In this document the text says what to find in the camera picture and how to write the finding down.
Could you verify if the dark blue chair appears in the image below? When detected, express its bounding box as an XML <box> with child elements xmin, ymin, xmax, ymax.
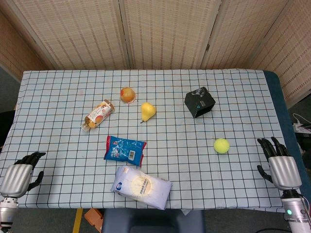
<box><xmin>101</xmin><ymin>208</ymin><xmax>206</xmax><ymax>233</ymax></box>

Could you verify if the peach drink plastic bottle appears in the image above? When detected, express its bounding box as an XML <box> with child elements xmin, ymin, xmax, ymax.
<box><xmin>81</xmin><ymin>99</ymin><xmax>116</xmax><ymax>133</ymax></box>

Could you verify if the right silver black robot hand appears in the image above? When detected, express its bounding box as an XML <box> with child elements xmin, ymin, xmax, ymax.
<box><xmin>257</xmin><ymin>137</ymin><xmax>303</xmax><ymax>191</ymax></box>

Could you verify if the blue checked tablecloth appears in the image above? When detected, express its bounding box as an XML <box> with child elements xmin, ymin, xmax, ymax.
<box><xmin>0</xmin><ymin>68</ymin><xmax>306</xmax><ymax>210</ymax></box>

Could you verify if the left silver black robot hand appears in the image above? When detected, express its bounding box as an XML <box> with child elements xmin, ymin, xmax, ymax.
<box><xmin>0</xmin><ymin>151</ymin><xmax>47</xmax><ymax>198</ymax></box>

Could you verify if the white tissue pack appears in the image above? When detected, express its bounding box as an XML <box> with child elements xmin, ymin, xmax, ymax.
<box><xmin>111</xmin><ymin>166</ymin><xmax>173</xmax><ymax>210</ymax></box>

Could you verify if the yellow tennis ball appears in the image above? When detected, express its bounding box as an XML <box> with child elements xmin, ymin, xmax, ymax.
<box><xmin>213</xmin><ymin>138</ymin><xmax>230</xmax><ymax>154</ymax></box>

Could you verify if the yellow pear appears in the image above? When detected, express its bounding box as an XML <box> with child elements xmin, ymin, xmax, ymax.
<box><xmin>140</xmin><ymin>102</ymin><xmax>156</xmax><ymax>123</ymax></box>

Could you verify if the black cardboard box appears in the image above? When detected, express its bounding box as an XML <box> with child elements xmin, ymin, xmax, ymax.
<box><xmin>184</xmin><ymin>86</ymin><xmax>216</xmax><ymax>118</ymax></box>

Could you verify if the dark blue table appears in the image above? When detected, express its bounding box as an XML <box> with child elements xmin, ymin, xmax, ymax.
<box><xmin>263</xmin><ymin>70</ymin><xmax>311</xmax><ymax>195</ymax></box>

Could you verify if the white cable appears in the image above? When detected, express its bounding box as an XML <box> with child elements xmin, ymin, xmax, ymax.
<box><xmin>291</xmin><ymin>113</ymin><xmax>311</xmax><ymax>129</ymax></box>

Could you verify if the blue red snack packet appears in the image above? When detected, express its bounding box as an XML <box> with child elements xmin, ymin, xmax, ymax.
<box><xmin>104</xmin><ymin>135</ymin><xmax>147</xmax><ymax>167</ymax></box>

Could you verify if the orange plastic block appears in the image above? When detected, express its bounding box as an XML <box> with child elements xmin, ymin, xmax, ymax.
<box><xmin>84</xmin><ymin>208</ymin><xmax>105</xmax><ymax>231</ymax></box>

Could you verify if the woven folding screen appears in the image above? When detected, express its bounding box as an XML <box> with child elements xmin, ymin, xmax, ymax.
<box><xmin>0</xmin><ymin>0</ymin><xmax>311</xmax><ymax>107</ymax></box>

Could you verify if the peach fruit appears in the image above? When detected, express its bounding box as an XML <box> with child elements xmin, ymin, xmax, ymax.
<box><xmin>120</xmin><ymin>86</ymin><xmax>136</xmax><ymax>103</ymax></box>

